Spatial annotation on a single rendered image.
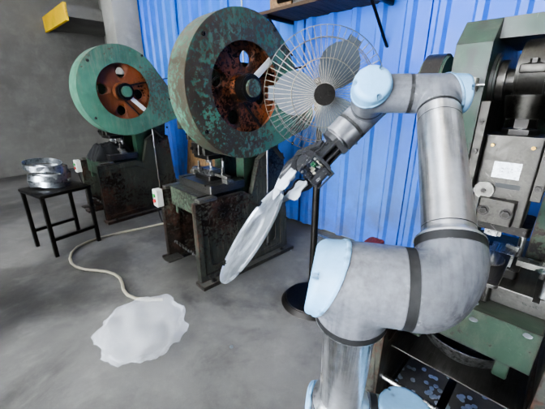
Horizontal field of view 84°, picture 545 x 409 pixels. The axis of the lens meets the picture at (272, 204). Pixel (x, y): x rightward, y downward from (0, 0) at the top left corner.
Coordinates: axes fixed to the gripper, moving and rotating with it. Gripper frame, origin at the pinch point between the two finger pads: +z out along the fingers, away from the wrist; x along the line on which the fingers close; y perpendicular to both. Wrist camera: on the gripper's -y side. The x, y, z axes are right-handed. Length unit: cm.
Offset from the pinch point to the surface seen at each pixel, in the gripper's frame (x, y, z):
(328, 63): -1, -75, -54
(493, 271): 65, 5, -28
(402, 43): 39, -147, -123
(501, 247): 77, -9, -40
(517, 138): 44, -6, -61
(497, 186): 53, -8, -49
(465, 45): 15, -17, -70
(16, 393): -7, -46, 153
